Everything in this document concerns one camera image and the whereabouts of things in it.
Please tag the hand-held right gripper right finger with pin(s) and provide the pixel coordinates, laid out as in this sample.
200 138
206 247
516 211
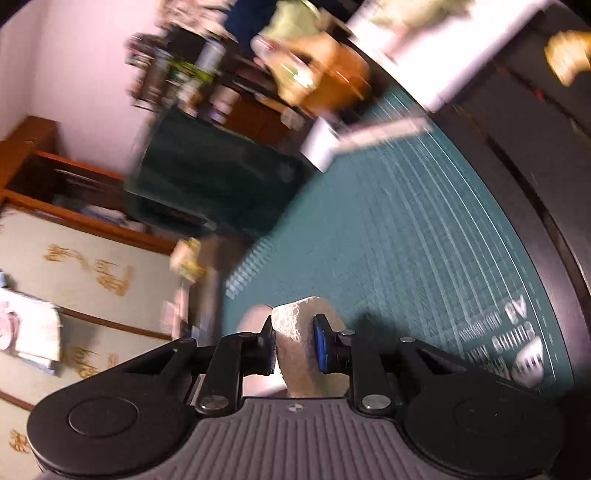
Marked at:
321 344

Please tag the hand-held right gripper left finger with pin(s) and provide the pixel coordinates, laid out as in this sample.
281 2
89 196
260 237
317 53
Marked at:
265 350

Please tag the pale oval sponge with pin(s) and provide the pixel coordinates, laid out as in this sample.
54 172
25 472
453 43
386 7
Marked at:
295 332

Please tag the white bowl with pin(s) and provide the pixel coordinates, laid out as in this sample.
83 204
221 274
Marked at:
254 318

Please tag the pile of stationery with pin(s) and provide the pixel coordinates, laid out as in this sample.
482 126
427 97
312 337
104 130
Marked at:
184 309

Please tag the small cardboard box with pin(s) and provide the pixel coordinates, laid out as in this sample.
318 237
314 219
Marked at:
187 258

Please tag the green cutting mat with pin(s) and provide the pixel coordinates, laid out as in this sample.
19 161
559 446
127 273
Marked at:
392 221

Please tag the dark green kettle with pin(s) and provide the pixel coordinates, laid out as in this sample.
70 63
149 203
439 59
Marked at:
207 170

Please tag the white card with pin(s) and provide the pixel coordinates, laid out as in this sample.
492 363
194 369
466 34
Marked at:
318 143

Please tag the white pen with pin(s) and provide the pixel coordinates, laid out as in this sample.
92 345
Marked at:
383 134

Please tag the orange ceramic animal pot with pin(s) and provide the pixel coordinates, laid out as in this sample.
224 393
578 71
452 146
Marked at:
332 78

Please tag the cluttered black shelf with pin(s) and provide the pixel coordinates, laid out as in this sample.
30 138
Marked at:
184 64

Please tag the stack of white papers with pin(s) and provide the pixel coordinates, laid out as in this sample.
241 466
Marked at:
438 60

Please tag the light green bag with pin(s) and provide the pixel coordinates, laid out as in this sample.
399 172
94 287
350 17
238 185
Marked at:
291 18

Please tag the pale green plastic frames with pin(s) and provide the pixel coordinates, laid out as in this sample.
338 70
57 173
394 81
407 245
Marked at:
415 11

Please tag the yellow ginkgo leaf bookmark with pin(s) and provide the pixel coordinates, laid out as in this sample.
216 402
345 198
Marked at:
568 55

